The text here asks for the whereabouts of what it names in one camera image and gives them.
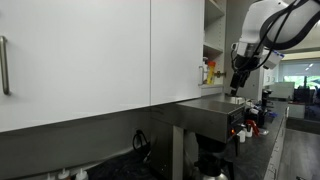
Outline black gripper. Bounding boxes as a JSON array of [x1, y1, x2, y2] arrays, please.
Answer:
[[230, 49, 263, 97]]

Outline brass door hinge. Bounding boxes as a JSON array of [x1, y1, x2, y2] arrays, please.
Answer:
[[214, 69, 228, 79]]

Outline white cabinet shelving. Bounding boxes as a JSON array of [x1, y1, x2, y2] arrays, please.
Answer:
[[202, 0, 228, 98]]

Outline grey base cabinet drawers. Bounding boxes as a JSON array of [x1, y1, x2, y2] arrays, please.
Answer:
[[263, 114, 290, 180]]

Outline white cups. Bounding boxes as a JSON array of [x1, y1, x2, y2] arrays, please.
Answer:
[[229, 95, 247, 106]]

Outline yellow jar orange lid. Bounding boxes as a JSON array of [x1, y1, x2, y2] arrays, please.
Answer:
[[206, 60, 217, 86]]

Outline black background coffee machine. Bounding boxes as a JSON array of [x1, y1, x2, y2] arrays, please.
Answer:
[[261, 88, 274, 111]]

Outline black countertop organizer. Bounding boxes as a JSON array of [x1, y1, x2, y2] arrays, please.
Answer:
[[244, 105, 268, 129]]

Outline white background unit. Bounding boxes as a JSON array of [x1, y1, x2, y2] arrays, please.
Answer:
[[268, 81, 296, 100]]

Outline stainless steel coffee maker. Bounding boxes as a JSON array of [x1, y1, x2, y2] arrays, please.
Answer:
[[149, 97, 247, 180]]

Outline small white bottle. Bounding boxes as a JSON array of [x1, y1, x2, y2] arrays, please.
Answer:
[[245, 124, 254, 139], [237, 129, 247, 144]]

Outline black coffee carafe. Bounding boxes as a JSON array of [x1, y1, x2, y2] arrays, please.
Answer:
[[192, 153, 235, 180]]

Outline silver cabinet door handle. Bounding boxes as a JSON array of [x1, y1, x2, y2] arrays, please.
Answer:
[[198, 64, 205, 87], [0, 35, 12, 97]]

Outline white wrist camera blue mount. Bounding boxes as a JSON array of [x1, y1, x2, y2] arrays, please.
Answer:
[[261, 49, 285, 70]]

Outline black power cable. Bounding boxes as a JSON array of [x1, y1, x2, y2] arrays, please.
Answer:
[[132, 129, 151, 158]]

